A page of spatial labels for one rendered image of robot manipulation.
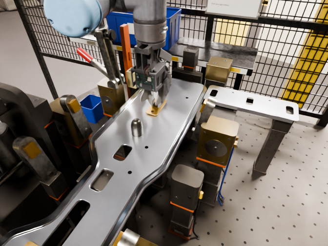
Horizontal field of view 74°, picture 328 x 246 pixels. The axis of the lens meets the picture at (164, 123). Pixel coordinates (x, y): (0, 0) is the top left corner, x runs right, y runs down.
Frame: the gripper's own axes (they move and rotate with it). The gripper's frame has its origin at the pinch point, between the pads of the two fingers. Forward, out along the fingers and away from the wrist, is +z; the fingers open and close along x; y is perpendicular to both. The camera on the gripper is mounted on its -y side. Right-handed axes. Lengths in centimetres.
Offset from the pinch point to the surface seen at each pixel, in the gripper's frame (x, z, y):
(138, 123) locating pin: 1.0, -2.1, 13.2
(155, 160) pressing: 8.8, 2.0, 19.2
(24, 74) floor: -250, 103, -113
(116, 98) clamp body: -13.1, 1.0, 2.2
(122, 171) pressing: 3.0, 2.0, 25.3
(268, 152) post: 37.9, 20.2, -13.2
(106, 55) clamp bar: -14.7, -12.9, 1.6
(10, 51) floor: -331, 104, -157
